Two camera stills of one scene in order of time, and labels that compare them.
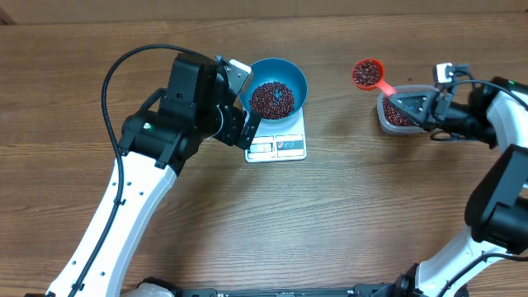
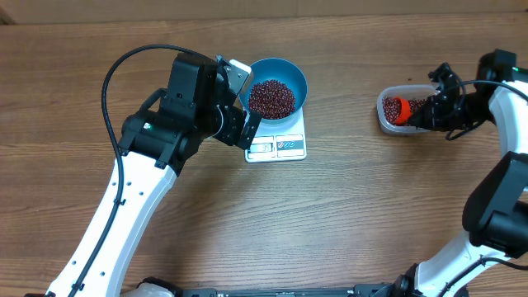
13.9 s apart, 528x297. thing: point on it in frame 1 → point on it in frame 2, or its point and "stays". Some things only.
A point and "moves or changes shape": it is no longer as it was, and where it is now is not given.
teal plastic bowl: (275, 90) stays
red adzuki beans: (274, 100) moves or changes shape
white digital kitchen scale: (280, 143) stays
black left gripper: (242, 124) stays
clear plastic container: (392, 119) stays
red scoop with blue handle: (367, 73) moves or changes shape
